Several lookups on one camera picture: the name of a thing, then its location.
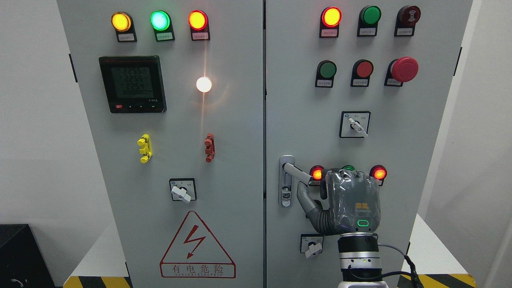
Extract grey robotic right hand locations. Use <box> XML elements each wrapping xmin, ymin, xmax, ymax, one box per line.
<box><xmin>296</xmin><ymin>169</ymin><xmax>381</xmax><ymax>236</ymax></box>

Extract silver cabinet door handle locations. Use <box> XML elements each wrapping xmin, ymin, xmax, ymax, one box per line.
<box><xmin>279</xmin><ymin>155</ymin><xmax>313</xmax><ymax>208</ymax></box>

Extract grey right cabinet door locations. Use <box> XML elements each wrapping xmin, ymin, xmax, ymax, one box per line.
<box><xmin>266</xmin><ymin>0</ymin><xmax>472</xmax><ymax>288</ymax></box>

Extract grey cabinet door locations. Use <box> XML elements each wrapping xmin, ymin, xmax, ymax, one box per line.
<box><xmin>266</xmin><ymin>0</ymin><xmax>472</xmax><ymax>288</ymax></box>
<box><xmin>57</xmin><ymin>0</ymin><xmax>264</xmax><ymax>288</ymax></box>

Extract grey left cabinet door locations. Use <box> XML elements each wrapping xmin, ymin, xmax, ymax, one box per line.
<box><xmin>57</xmin><ymin>0</ymin><xmax>264</xmax><ymax>288</ymax></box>

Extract green indicator light middle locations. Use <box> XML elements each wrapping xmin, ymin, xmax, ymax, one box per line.
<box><xmin>341</xmin><ymin>165</ymin><xmax>355</xmax><ymax>171</ymax></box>

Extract green indicator light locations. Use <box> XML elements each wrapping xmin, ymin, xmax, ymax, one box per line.
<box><xmin>150</xmin><ymin>10</ymin><xmax>174</xmax><ymax>42</ymax></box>
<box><xmin>341</xmin><ymin>165</ymin><xmax>355</xmax><ymax>171</ymax></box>

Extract red indicator light middle right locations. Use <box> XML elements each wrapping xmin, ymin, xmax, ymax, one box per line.
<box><xmin>370</xmin><ymin>165</ymin><xmax>388</xmax><ymax>186</ymax></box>

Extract red indicator light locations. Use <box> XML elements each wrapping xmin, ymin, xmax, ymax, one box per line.
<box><xmin>319</xmin><ymin>6</ymin><xmax>342</xmax><ymax>38</ymax></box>
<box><xmin>188</xmin><ymin>10</ymin><xmax>210</xmax><ymax>41</ymax></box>
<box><xmin>370</xmin><ymin>165</ymin><xmax>388</xmax><ymax>186</ymax></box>
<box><xmin>309</xmin><ymin>165</ymin><xmax>325</xmax><ymax>186</ymax></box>

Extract red indicator light middle left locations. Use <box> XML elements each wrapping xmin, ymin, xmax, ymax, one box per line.
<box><xmin>309</xmin><ymin>165</ymin><xmax>325</xmax><ymax>186</ymax></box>

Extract red push button second row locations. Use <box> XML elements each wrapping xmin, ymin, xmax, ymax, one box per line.
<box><xmin>350</xmin><ymin>60</ymin><xmax>374</xmax><ymax>87</ymax></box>

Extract green push button second row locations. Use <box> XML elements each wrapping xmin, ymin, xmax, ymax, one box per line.
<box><xmin>315</xmin><ymin>60</ymin><xmax>337</xmax><ymax>88</ymax></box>

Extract red emergency stop button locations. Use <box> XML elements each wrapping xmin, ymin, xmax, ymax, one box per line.
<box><xmin>384</xmin><ymin>56</ymin><xmax>419</xmax><ymax>87</ymax></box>

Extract red electrical hazard warning sticker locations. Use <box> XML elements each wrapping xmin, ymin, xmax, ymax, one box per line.
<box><xmin>160</xmin><ymin>211</ymin><xmax>236</xmax><ymax>278</ymax></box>

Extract red indicator light top right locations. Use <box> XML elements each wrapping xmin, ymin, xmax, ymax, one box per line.
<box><xmin>319</xmin><ymin>6</ymin><xmax>342</xmax><ymax>38</ymax></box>

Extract white indicator light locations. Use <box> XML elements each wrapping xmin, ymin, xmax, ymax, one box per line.
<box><xmin>196</xmin><ymin>76</ymin><xmax>212</xmax><ymax>93</ymax></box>

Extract green push button top right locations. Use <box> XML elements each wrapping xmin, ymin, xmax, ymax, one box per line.
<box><xmin>357</xmin><ymin>6</ymin><xmax>382</xmax><ymax>37</ymax></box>

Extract dark red buzzer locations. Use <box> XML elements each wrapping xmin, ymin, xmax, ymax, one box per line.
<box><xmin>394</xmin><ymin>5</ymin><xmax>421</xmax><ymax>37</ymax></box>

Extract red indicator light top left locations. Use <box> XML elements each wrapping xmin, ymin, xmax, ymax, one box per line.
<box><xmin>188</xmin><ymin>10</ymin><xmax>210</xmax><ymax>41</ymax></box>

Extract black digital power meter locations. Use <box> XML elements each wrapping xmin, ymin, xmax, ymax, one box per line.
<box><xmin>98</xmin><ymin>55</ymin><xmax>166</xmax><ymax>114</ymax></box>

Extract green indicator light top left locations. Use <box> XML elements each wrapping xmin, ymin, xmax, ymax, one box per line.
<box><xmin>150</xmin><ymin>10</ymin><xmax>174</xmax><ymax>42</ymax></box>

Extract yellow indicator light top left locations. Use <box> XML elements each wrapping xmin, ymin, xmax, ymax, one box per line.
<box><xmin>110</xmin><ymin>11</ymin><xmax>137</xmax><ymax>42</ymax></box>

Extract black box lower left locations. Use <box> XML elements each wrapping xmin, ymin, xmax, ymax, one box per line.
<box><xmin>0</xmin><ymin>224</ymin><xmax>55</xmax><ymax>288</ymax></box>

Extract lower white rotary selector switch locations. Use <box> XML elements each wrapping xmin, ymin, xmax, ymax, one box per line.
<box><xmin>300</xmin><ymin>234</ymin><xmax>324</xmax><ymax>259</ymax></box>

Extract upper right rotary selector switch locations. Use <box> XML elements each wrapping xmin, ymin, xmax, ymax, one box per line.
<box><xmin>339</xmin><ymin>111</ymin><xmax>371</xmax><ymax>138</ymax></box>

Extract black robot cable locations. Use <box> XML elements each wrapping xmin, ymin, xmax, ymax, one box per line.
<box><xmin>345</xmin><ymin>244</ymin><xmax>424</xmax><ymax>288</ymax></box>

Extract left door rotary selector switch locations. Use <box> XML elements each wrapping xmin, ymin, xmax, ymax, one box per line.
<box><xmin>169</xmin><ymin>178</ymin><xmax>197</xmax><ymax>204</ymax></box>

